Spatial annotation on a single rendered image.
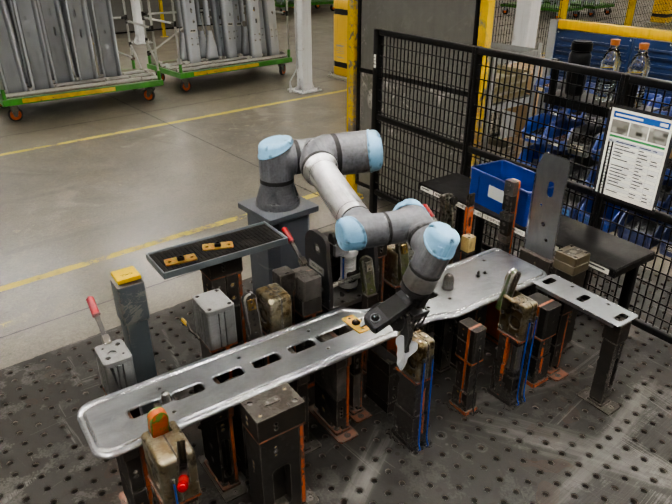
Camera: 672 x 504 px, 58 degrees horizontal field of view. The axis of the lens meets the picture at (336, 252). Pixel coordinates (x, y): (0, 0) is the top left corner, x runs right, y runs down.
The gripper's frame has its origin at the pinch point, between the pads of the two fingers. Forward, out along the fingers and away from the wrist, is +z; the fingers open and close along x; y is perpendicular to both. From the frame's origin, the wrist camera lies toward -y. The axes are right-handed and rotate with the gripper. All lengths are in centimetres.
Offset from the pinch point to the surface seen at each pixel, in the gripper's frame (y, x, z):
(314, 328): 0.1, 19.7, 12.0
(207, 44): 400, 693, 215
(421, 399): 13.0, -10.9, 12.7
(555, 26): 250, 131, -44
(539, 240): 80, 10, -11
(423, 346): 10.2, -5.2, -2.3
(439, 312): 30.4, 4.7, 1.7
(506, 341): 46.2, -10.4, 4.2
